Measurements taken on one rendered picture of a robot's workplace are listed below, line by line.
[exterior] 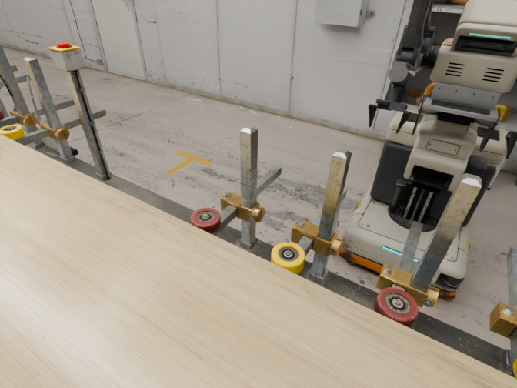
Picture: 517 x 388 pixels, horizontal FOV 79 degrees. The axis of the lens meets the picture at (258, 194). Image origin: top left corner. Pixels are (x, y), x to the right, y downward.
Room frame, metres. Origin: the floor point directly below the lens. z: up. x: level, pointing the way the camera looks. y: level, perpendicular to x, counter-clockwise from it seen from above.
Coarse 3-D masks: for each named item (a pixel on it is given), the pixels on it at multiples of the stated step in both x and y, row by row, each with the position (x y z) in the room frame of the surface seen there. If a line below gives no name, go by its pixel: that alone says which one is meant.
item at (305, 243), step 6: (342, 198) 0.84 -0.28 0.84; (318, 216) 0.72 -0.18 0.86; (312, 222) 0.69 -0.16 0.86; (318, 222) 0.69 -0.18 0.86; (300, 240) 0.62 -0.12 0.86; (306, 240) 0.62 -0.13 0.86; (312, 240) 0.62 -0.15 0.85; (300, 246) 0.59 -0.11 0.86; (306, 246) 0.59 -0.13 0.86; (306, 252) 0.59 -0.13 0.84
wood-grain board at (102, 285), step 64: (0, 192) 0.73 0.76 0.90; (64, 192) 0.74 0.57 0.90; (0, 256) 0.49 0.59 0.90; (64, 256) 0.50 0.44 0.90; (128, 256) 0.50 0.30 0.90; (192, 256) 0.51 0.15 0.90; (256, 256) 0.51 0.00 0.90; (0, 320) 0.33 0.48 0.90; (64, 320) 0.34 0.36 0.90; (128, 320) 0.34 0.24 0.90; (192, 320) 0.34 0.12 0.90; (256, 320) 0.35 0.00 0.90; (320, 320) 0.35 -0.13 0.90; (384, 320) 0.36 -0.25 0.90; (0, 384) 0.22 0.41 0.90; (64, 384) 0.23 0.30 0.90; (128, 384) 0.23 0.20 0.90; (192, 384) 0.23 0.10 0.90; (256, 384) 0.23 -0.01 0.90; (320, 384) 0.24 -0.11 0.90; (384, 384) 0.24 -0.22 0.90; (448, 384) 0.24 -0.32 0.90; (512, 384) 0.24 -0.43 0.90
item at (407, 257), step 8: (416, 224) 0.74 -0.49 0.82; (416, 232) 0.70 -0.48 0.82; (408, 240) 0.67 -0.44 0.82; (416, 240) 0.67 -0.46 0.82; (408, 248) 0.63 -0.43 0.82; (416, 248) 0.64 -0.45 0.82; (408, 256) 0.60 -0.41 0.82; (400, 264) 0.57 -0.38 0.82; (408, 264) 0.57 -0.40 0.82; (408, 272) 0.55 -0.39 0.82; (400, 288) 0.50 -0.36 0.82
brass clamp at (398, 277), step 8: (384, 264) 0.56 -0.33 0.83; (384, 272) 0.54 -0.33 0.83; (392, 272) 0.54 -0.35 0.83; (400, 272) 0.54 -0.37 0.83; (384, 280) 0.52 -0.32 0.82; (392, 280) 0.51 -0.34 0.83; (400, 280) 0.51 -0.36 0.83; (408, 280) 0.51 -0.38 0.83; (384, 288) 0.52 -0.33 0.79; (408, 288) 0.49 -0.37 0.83; (416, 288) 0.49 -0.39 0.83; (432, 288) 0.49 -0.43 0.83; (416, 296) 0.48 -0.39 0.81; (424, 296) 0.47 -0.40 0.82; (432, 296) 0.47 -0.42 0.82; (424, 304) 0.46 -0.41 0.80; (432, 304) 0.46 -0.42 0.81
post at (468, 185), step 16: (464, 176) 0.51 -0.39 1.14; (464, 192) 0.49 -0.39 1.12; (448, 208) 0.50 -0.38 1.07; (464, 208) 0.48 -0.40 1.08; (448, 224) 0.49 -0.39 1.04; (432, 240) 0.50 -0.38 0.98; (448, 240) 0.48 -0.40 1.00; (432, 256) 0.49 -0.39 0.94; (416, 272) 0.50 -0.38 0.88; (432, 272) 0.48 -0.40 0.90
